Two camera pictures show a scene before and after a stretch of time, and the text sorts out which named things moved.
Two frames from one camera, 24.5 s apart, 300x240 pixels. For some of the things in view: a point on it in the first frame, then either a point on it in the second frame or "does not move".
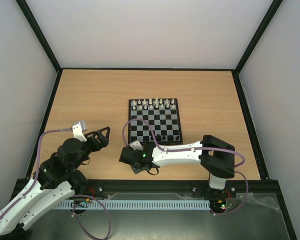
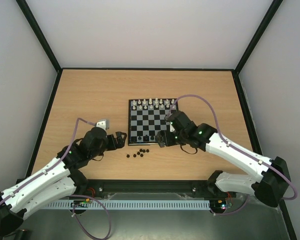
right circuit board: [218, 204] does not move
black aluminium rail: [271, 186] does not move
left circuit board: [80, 202] does not move
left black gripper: [104, 141] -> [121, 142]
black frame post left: [39, 34] does not move
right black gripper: [125, 159] -> [165, 138]
